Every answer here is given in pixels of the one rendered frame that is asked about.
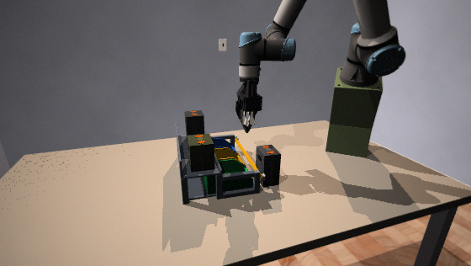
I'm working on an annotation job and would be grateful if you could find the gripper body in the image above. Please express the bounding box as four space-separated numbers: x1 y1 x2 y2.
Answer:
237 77 262 112

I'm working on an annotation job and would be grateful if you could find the yellow bar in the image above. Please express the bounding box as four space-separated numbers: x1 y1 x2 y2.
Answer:
235 138 258 170

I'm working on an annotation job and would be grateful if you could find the grey bin rack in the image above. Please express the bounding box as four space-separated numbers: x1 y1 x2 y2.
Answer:
176 126 266 205

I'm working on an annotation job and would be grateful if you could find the green open bin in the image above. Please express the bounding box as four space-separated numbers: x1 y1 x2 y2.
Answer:
204 159 253 194

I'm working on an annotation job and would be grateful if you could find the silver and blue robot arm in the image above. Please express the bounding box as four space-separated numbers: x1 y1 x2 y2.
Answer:
239 0 405 87

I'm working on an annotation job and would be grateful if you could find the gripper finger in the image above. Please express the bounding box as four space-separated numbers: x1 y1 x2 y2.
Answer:
246 111 257 133
235 101 247 133

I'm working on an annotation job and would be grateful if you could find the yellow bin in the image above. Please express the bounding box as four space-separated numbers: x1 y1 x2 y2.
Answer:
214 147 245 166

